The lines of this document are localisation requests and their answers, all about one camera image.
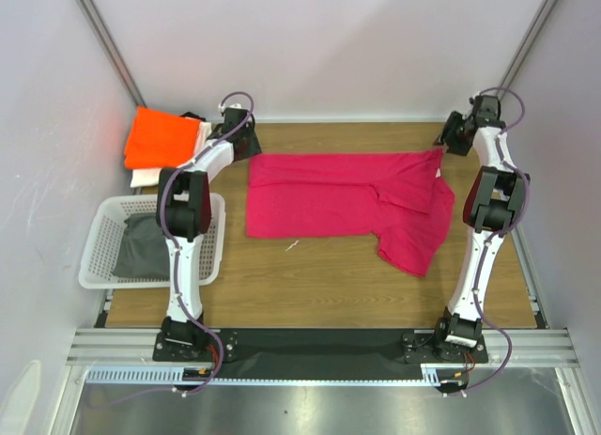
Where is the pink t shirt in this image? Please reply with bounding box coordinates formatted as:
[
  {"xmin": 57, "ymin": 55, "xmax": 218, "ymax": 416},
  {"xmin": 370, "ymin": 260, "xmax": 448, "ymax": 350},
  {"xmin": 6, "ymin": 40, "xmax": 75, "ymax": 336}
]
[{"xmin": 246, "ymin": 148, "xmax": 455, "ymax": 277}]

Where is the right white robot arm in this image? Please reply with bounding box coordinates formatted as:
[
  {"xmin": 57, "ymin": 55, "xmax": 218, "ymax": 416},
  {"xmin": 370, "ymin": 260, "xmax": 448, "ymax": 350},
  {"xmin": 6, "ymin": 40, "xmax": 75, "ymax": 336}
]
[{"xmin": 432, "ymin": 87, "xmax": 531, "ymax": 362}]

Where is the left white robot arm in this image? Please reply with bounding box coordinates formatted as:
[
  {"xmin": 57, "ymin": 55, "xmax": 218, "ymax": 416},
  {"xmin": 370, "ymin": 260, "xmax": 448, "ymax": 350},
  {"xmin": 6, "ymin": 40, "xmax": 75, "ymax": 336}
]
[{"xmin": 153, "ymin": 106, "xmax": 261, "ymax": 362}]

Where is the black folded t shirt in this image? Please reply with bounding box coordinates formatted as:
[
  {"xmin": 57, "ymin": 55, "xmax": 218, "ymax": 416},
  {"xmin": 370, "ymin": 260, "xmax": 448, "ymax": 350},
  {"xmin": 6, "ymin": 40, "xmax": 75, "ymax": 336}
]
[{"xmin": 180, "ymin": 112, "xmax": 207, "ymax": 122}]

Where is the orange folded t shirt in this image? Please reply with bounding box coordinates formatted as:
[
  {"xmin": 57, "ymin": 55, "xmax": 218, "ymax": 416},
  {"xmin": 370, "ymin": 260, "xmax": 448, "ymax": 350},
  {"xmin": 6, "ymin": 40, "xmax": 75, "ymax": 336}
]
[{"xmin": 124, "ymin": 106, "xmax": 200, "ymax": 170}]

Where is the white folded t shirt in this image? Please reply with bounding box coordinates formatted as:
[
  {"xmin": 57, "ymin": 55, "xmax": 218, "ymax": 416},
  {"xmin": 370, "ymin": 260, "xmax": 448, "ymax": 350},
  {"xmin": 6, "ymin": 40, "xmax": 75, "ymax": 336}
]
[{"xmin": 130, "ymin": 117, "xmax": 212, "ymax": 189}]

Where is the grey t shirt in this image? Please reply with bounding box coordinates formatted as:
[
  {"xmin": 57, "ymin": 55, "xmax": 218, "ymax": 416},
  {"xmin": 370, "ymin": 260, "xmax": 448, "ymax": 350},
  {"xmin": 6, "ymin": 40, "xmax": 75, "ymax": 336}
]
[{"xmin": 113, "ymin": 213, "xmax": 170, "ymax": 281}]

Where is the white plastic basket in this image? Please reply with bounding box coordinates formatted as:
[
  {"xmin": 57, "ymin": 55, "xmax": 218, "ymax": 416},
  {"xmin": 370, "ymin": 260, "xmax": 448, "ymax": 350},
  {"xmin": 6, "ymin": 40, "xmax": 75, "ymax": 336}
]
[{"xmin": 79, "ymin": 193, "xmax": 226, "ymax": 289}]

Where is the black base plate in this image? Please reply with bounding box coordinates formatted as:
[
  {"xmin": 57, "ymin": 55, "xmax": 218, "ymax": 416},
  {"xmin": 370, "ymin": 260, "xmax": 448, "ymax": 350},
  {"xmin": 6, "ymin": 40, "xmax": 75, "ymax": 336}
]
[{"xmin": 154, "ymin": 326, "xmax": 489, "ymax": 382}]

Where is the white cable duct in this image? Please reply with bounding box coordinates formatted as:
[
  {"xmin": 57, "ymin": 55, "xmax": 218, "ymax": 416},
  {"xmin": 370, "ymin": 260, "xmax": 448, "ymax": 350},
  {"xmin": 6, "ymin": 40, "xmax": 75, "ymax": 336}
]
[{"xmin": 85, "ymin": 364, "xmax": 470, "ymax": 388}]

